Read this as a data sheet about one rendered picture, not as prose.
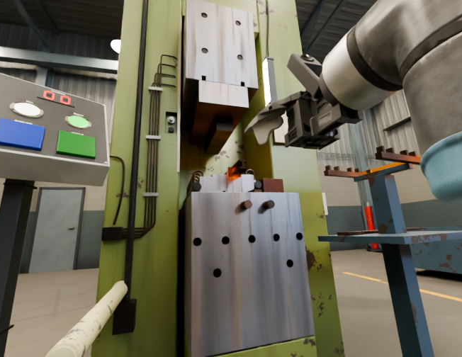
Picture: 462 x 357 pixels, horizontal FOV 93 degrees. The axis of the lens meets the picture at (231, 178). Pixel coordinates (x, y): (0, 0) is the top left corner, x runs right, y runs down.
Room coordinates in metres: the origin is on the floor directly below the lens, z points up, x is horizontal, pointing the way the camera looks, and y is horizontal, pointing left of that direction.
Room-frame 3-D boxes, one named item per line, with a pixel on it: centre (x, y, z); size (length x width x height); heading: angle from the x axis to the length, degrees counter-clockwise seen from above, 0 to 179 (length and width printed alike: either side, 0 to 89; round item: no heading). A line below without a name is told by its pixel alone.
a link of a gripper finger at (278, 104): (0.35, -0.10, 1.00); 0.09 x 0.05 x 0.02; 53
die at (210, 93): (0.96, 0.07, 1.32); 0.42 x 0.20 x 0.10; 17
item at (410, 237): (0.80, -0.56, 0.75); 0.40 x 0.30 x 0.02; 113
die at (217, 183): (0.96, 0.07, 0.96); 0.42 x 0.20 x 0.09; 17
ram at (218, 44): (0.97, 0.03, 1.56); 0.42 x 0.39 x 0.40; 17
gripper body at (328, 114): (0.31, -0.15, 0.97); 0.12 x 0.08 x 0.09; 17
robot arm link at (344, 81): (0.24, -0.17, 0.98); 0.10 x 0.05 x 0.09; 107
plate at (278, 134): (0.97, -0.25, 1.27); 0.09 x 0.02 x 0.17; 107
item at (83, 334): (0.57, 0.32, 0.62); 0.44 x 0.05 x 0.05; 17
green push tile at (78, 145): (0.49, 0.37, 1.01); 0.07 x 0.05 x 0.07; 132
